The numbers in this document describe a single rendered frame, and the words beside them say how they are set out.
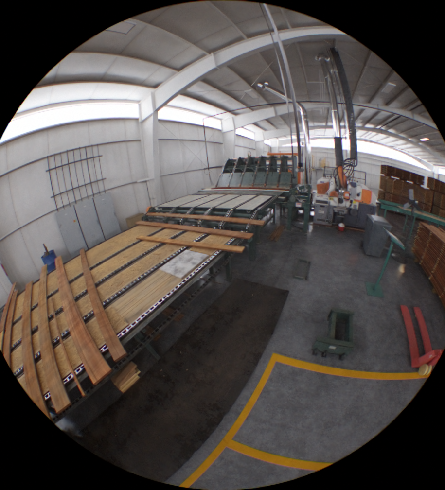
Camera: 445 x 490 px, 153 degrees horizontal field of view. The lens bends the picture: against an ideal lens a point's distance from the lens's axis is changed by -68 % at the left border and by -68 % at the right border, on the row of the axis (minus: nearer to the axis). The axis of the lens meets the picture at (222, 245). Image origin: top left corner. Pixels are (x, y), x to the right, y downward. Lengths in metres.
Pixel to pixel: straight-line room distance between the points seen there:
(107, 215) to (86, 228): 1.03
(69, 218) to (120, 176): 3.03
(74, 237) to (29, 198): 2.51
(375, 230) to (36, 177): 10.46
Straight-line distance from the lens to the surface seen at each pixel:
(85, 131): 8.14
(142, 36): 6.24
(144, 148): 8.81
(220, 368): 2.20
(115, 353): 1.63
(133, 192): 8.39
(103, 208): 7.09
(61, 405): 1.85
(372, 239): 4.76
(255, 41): 6.77
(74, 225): 6.82
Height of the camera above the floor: 2.05
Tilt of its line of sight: 26 degrees down
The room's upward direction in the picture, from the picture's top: 6 degrees counter-clockwise
